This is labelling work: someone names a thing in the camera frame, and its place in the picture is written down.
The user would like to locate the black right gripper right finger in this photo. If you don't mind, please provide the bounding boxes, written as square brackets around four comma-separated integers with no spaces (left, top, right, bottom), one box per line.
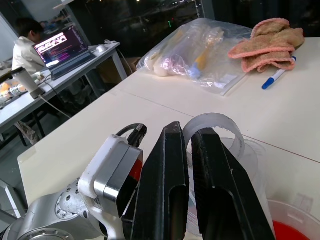
[191,127,276,240]

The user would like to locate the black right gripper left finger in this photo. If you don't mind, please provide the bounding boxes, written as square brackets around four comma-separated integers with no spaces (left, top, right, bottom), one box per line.
[129,121,190,240]

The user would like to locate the clear empty plastic cup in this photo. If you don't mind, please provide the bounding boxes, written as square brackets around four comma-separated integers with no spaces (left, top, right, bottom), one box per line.
[217,136,271,208]

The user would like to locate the clear cup with red liquid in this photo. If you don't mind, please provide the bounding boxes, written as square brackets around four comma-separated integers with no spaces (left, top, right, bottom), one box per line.
[265,198,320,240]

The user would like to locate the cardboard box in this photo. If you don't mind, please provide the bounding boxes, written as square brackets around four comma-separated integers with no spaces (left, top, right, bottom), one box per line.
[126,56,142,76]

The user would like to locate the blue and white marker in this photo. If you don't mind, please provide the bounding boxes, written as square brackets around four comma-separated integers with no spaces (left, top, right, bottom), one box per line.
[261,56,298,90]

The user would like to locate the clear plastic bag with items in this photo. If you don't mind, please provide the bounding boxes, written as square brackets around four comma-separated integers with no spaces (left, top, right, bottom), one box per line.
[136,18,254,97]

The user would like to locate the white desk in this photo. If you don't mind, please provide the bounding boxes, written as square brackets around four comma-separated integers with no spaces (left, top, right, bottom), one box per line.
[0,41,128,148]

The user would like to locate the pink and brown towel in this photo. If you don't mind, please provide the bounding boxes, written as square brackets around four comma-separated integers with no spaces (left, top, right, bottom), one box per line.
[227,19,305,74]

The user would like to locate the beige power adapter box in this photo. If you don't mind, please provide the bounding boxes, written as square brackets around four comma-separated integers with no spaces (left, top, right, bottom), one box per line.
[29,87,46,101]

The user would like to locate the open laptop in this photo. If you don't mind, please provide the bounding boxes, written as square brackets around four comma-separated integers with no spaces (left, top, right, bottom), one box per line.
[32,24,97,81]

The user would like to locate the white tumbler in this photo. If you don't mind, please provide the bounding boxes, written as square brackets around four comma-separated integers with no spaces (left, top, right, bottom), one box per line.
[11,66,39,94]

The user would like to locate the seated person in white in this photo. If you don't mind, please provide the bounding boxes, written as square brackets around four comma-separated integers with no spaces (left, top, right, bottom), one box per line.
[11,17,47,76]

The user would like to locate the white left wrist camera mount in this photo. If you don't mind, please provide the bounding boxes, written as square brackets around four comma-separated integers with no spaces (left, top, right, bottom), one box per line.
[77,134,145,219]

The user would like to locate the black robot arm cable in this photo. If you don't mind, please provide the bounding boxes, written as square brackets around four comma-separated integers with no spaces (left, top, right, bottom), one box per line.
[116,123,148,149]

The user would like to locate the white charging cable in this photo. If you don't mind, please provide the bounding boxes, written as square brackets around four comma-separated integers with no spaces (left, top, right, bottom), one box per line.
[39,94,73,120]

